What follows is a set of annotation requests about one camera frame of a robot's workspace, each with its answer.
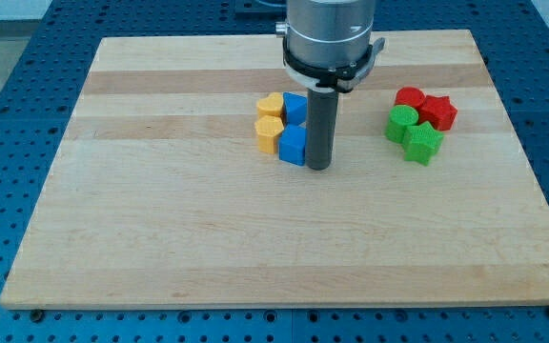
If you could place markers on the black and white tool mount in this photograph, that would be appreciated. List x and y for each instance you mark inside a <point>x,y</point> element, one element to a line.
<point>341,79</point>

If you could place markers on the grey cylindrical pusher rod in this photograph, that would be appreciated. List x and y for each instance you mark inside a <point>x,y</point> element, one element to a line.
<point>320,128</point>

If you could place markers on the blue cube block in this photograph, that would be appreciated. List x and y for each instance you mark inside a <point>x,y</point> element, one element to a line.
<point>291,145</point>

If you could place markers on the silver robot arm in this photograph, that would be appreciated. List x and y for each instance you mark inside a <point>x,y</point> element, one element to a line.
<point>328,49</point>

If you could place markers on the blue triangle block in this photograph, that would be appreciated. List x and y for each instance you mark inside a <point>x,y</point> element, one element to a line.
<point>295,107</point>

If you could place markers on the yellow heart block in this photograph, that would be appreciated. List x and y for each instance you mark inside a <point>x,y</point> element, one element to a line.
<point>271,105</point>

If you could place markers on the yellow hexagon block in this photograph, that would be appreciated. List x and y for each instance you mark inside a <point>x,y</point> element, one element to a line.
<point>268,130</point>

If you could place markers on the red cylinder block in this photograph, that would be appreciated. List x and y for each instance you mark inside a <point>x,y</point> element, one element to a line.
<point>410,96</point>

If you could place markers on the green cylinder block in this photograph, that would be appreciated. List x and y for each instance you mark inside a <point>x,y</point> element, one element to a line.
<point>401,117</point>

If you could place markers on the green star block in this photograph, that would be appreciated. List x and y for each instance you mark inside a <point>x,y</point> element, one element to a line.
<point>421,143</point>

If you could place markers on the red star block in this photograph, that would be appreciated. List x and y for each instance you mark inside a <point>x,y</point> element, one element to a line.
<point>438,111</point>

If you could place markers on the wooden board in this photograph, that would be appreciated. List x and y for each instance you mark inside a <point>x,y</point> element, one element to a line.
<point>158,197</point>

